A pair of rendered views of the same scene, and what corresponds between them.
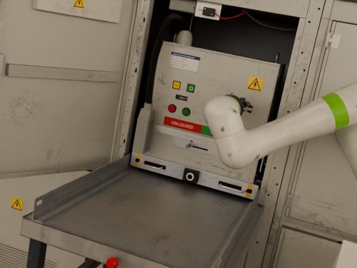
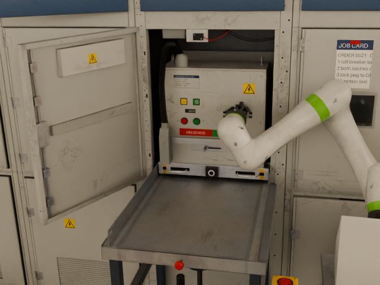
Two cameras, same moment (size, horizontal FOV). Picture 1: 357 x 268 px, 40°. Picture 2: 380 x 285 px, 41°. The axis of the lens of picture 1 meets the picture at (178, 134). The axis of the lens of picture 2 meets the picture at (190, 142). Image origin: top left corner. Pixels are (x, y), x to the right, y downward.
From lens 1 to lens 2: 0.57 m
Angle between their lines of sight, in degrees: 8
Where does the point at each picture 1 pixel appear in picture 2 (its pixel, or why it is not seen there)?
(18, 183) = not seen: hidden behind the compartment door
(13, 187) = not seen: hidden behind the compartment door
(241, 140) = (251, 149)
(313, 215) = (316, 182)
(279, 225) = (290, 195)
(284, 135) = (283, 137)
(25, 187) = not seen: hidden behind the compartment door
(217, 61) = (214, 76)
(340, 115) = (322, 112)
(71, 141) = (109, 168)
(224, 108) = (234, 128)
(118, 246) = (180, 251)
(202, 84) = (204, 96)
